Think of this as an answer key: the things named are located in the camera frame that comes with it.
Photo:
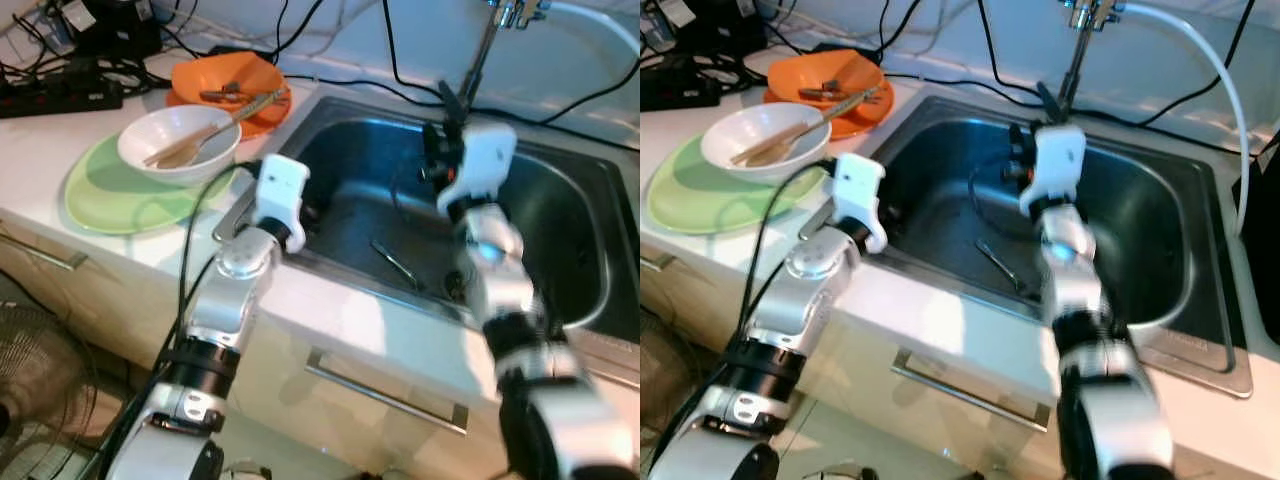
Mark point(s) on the white ceramic bowl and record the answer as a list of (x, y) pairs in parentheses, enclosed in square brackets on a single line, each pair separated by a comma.
[(750, 120), (165, 122)]

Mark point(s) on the light green plate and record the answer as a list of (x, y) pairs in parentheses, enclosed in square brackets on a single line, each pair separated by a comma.
[(110, 205), (690, 205)]

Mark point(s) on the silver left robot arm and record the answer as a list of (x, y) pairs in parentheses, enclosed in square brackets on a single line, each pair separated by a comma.
[(220, 310), (790, 310)]

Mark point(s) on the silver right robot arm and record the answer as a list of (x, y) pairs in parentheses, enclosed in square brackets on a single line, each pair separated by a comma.
[(1100, 380), (530, 350)]

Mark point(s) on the stainless steel sink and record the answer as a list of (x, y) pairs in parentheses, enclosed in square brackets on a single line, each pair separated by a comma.
[(360, 210), (950, 200)]

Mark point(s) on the metal faucet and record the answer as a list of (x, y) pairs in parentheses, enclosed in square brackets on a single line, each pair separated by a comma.
[(480, 50), (1080, 50)]

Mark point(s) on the sink drain strainer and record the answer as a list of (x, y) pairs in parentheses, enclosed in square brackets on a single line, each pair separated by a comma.
[(455, 287)]

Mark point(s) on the orange bowl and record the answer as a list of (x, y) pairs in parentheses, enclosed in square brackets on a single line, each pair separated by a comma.
[(235, 72), (830, 70)]

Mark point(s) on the cream cabinet door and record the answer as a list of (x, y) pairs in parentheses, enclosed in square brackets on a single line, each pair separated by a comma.
[(880, 420), (110, 300), (700, 300), (290, 400)]

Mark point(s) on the black power strip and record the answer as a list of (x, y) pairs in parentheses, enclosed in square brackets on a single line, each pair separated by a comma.
[(55, 95), (680, 90)]

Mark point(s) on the black bulky object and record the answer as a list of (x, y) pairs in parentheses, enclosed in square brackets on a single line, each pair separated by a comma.
[(1262, 250)]

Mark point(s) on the black power adapter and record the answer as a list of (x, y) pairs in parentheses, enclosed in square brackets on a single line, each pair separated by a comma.
[(705, 25), (110, 25)]

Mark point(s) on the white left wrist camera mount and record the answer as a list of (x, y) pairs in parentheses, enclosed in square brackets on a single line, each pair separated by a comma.
[(858, 195), (280, 195)]

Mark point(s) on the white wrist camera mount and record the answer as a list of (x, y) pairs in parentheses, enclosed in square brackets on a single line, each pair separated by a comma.
[(280, 195), (858, 195), (1055, 160), (480, 160)]

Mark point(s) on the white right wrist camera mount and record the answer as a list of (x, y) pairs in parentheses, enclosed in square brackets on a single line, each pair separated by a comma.
[(480, 160), (1055, 160)]

